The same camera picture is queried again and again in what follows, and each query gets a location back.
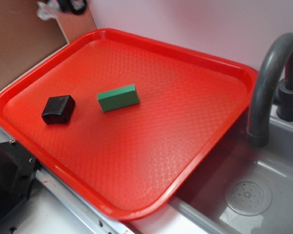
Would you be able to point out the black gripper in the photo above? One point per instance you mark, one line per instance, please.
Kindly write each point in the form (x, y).
(75, 7)

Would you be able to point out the white paper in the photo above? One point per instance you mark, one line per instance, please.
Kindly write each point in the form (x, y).
(49, 10)

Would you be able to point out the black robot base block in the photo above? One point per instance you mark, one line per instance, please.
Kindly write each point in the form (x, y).
(17, 171)

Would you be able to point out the brown cardboard panel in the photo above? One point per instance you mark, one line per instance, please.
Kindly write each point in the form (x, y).
(26, 40)

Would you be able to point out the green rectangular block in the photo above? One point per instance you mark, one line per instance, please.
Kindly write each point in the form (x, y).
(118, 98)

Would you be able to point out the black square box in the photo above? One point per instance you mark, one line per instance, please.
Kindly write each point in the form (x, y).
(58, 110)

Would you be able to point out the red plastic tray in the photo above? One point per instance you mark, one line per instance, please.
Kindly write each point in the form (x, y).
(127, 162)

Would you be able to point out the grey curved faucet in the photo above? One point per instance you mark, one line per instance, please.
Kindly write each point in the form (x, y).
(274, 86)

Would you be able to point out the grey plastic sink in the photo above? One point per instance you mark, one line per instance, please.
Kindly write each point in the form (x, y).
(201, 197)

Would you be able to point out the round sink drain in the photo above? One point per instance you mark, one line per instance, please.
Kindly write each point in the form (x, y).
(248, 196)

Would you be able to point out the metal rail strip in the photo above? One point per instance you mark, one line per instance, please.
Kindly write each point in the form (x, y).
(55, 209)

